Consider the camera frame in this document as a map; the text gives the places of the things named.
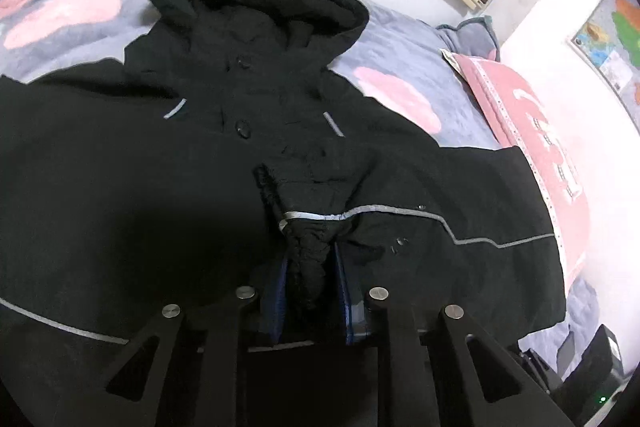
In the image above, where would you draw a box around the black hooded jacket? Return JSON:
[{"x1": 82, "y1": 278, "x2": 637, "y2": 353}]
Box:
[{"x1": 0, "y1": 0, "x2": 568, "y2": 427}]

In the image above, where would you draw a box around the grey floral blanket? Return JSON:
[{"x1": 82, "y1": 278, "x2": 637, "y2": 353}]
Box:
[{"x1": 0, "y1": 0, "x2": 601, "y2": 360}]

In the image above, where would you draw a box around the colourful wall map poster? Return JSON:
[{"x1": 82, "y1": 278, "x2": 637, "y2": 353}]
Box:
[{"x1": 567, "y1": 0, "x2": 640, "y2": 130}]

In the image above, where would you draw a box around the grey pillow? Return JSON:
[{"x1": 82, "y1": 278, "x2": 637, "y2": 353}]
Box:
[{"x1": 435, "y1": 14, "x2": 501, "y2": 64}]

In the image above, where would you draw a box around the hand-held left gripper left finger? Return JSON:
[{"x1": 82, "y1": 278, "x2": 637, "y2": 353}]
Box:
[{"x1": 54, "y1": 254, "x2": 292, "y2": 427}]

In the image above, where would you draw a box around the pink pillow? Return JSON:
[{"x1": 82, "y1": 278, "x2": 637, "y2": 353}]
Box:
[{"x1": 440, "y1": 48, "x2": 592, "y2": 284}]

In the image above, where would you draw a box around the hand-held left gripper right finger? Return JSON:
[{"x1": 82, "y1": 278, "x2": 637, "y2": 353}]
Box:
[{"x1": 332, "y1": 241, "x2": 576, "y2": 427}]

